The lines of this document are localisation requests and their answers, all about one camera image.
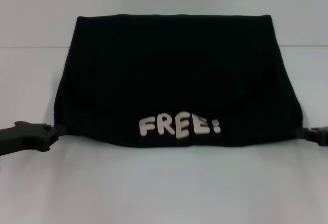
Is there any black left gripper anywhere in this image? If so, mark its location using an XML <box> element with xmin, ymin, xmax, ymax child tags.
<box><xmin>0</xmin><ymin>121</ymin><xmax>68</xmax><ymax>157</ymax></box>

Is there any black t-shirt with FREE print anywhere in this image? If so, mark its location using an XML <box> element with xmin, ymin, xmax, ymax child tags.
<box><xmin>52</xmin><ymin>14</ymin><xmax>305</xmax><ymax>150</ymax></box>

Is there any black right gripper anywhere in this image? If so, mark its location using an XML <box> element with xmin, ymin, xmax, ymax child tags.
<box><xmin>295</xmin><ymin>126</ymin><xmax>328</xmax><ymax>147</ymax></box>

